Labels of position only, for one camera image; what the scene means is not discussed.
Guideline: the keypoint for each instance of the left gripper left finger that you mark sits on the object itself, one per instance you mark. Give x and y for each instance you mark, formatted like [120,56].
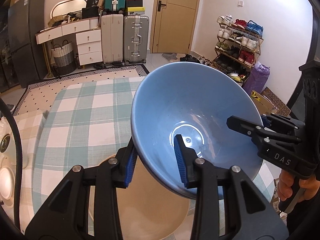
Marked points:
[84,204]

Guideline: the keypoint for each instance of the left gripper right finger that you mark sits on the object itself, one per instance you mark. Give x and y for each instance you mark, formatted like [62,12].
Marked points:
[228,204]

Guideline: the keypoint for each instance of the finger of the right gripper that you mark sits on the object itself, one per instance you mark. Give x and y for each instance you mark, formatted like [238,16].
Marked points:
[279,122]
[256,131]

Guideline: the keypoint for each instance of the light blue bowl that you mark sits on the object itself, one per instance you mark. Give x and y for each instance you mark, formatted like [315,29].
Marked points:
[194,101]

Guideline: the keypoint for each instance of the person's right hand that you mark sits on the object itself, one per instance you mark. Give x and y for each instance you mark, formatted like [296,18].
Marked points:
[286,180]

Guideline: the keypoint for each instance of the cardboard box on floor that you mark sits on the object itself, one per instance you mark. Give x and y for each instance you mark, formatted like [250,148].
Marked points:
[267,102]

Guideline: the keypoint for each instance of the purple bag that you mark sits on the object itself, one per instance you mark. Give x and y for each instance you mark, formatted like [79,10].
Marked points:
[257,78]

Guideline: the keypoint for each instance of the wooden shoe rack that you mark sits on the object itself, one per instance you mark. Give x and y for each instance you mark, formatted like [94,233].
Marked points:
[238,47]

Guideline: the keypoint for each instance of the checkered green tablecloth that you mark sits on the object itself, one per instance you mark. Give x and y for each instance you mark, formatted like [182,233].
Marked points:
[86,125]

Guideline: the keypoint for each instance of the cream tumbler cup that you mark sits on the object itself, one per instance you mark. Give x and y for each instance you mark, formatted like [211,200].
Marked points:
[5,143]

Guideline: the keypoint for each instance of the dotted floor rug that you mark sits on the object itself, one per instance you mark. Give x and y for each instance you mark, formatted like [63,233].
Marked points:
[41,95]

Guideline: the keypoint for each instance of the wooden door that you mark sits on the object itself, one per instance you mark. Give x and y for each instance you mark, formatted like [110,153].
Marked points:
[173,25]

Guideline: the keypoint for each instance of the silver aluminium suitcase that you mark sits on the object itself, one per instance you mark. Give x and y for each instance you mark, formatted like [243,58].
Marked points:
[135,39]

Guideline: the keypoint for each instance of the woven laundry basket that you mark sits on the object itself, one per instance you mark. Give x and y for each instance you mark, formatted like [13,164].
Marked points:
[64,58]

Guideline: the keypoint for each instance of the stack of shoe boxes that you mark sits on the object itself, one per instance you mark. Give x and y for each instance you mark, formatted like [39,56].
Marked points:
[134,7]

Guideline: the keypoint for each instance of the beige suitcase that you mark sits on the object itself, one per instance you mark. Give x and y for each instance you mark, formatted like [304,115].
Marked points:
[112,38]

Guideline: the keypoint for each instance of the white drawer unit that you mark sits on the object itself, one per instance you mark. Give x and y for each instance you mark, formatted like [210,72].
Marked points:
[89,47]

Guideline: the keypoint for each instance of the white vanity desk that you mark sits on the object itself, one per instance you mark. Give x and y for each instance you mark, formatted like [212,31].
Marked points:
[68,32]

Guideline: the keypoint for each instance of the black refrigerator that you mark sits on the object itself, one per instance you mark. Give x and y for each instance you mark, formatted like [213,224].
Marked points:
[25,20]

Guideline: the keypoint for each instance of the oval vanity mirror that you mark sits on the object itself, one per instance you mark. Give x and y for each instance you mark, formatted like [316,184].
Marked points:
[67,6]

